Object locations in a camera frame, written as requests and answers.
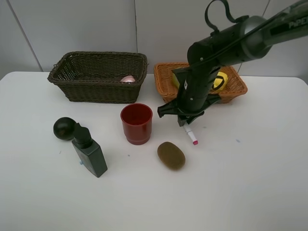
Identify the yellow lemon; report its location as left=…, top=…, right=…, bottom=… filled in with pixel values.
left=212, top=71, right=229, bottom=92

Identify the red plastic cup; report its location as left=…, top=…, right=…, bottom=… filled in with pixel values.
left=120, top=103, right=153, bottom=145

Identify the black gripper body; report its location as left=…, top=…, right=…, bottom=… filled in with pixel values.
left=157, top=94, right=221, bottom=118

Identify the brown kiwi fruit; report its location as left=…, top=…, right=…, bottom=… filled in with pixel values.
left=157, top=141, right=186, bottom=170

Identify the dark pump bottle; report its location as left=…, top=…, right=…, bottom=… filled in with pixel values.
left=72, top=123, right=108, bottom=178

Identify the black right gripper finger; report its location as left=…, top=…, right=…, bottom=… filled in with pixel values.
left=178, top=115, right=193, bottom=127

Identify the green pear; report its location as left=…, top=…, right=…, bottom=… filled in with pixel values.
left=172, top=73, right=180, bottom=89

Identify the orange wicker basket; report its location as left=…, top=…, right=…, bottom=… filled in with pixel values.
left=154, top=62, right=248, bottom=103

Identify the pink lotion bottle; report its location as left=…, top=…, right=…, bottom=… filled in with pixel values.
left=120, top=75, right=135, bottom=83

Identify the dark round fruit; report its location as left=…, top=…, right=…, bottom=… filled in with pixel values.
left=53, top=117, right=76, bottom=141

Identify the dark brown wicker basket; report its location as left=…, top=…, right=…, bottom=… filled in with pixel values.
left=48, top=51, right=148, bottom=104

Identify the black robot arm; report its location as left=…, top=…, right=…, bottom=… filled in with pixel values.
left=157, top=0, right=308, bottom=127

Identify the white pink-tipped marker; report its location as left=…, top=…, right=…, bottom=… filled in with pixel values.
left=183, top=123, right=198, bottom=145

